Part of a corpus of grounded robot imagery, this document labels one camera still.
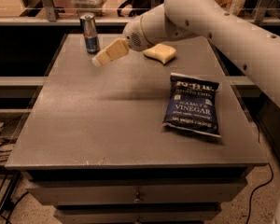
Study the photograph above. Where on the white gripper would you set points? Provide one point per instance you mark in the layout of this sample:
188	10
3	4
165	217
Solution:
132	36

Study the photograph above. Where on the red bull can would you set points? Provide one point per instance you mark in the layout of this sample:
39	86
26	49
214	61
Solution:
88	25

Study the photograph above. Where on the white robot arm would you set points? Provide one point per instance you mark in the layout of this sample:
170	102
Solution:
255	51

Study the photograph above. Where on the yellow sponge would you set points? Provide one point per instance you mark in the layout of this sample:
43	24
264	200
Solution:
161	52

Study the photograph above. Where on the metal railing shelf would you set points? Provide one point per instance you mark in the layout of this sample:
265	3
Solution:
58	12

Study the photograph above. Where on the blue kettle chips bag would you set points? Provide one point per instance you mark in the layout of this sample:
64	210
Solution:
191	105

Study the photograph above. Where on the grey drawer cabinet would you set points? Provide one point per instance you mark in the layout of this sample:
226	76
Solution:
94	145

